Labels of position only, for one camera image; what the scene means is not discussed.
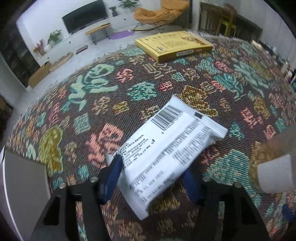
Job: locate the potted plant of tv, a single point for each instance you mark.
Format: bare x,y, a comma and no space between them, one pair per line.
54,38
127,4

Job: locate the small wooden bench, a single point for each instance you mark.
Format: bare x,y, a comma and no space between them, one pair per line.
92,32

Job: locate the cardboard box on floor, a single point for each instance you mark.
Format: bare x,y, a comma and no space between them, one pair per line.
39,75

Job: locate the black television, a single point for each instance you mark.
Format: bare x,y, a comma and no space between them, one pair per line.
84,16

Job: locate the purple floor mat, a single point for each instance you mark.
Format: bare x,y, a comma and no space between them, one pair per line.
121,35

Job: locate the orange lounge chair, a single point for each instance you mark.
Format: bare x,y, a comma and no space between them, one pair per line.
166,15

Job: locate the grey curtain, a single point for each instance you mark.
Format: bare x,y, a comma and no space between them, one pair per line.
185,19

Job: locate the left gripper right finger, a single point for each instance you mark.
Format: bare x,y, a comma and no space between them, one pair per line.
242,220

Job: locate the red flowers in vase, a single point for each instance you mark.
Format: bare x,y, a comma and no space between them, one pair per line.
39,48

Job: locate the clear jar black lid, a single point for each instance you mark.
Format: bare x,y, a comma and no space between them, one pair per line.
272,164

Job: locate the round floor cushion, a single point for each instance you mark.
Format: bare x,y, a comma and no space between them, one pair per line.
61,61

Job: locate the patterned woven table cloth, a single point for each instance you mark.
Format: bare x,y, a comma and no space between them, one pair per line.
92,112

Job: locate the potted plant right of tv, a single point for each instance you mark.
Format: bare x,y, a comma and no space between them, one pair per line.
127,4

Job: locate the small potted plant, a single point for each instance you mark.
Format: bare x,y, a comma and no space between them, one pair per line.
113,10

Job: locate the white printed packet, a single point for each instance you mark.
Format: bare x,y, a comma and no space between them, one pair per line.
163,148

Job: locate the dark wooden desk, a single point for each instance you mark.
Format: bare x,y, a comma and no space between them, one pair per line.
209,17

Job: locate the white storage box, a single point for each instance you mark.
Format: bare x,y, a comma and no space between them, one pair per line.
24,192

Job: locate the yellow flat box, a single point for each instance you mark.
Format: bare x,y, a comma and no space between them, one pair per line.
164,47

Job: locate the white tv cabinet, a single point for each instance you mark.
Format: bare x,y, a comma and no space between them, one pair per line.
75,41

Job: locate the wooden chair at desk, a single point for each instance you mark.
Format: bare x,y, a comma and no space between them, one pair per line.
228,22

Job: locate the dark glass bookcase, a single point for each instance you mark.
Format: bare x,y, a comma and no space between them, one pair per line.
17,55

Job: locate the potted plant left of tv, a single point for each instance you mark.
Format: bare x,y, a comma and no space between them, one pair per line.
54,38

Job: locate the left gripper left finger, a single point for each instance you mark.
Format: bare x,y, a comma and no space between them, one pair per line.
58,220

